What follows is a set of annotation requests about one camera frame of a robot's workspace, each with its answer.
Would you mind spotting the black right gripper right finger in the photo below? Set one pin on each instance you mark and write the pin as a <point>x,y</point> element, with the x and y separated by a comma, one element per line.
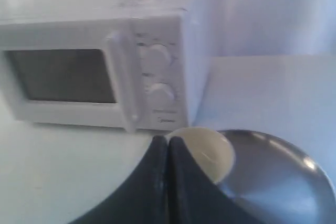
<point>192,197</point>

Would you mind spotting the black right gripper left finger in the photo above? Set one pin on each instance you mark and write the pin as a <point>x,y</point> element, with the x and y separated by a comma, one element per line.
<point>141,198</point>

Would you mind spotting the cream glass bowl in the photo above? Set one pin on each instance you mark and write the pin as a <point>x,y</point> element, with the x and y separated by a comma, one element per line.
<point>212,151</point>

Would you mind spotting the white microwave door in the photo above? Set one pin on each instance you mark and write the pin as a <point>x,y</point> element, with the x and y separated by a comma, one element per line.
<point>79,73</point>

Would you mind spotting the white microwave oven body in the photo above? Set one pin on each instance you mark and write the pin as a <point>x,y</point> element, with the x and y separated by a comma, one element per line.
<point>135,64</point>

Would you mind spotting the round stainless steel tray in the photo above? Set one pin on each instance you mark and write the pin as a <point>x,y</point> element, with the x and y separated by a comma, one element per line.
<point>276,181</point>

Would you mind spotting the lower white control knob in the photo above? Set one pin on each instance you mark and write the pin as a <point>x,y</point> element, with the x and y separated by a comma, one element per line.
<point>161,92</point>

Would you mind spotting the white control knob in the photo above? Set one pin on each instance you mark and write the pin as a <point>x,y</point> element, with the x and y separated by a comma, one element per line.
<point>156,55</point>
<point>161,92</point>

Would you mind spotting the upper white control knob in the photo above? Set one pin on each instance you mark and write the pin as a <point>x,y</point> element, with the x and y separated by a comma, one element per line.
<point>156,55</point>

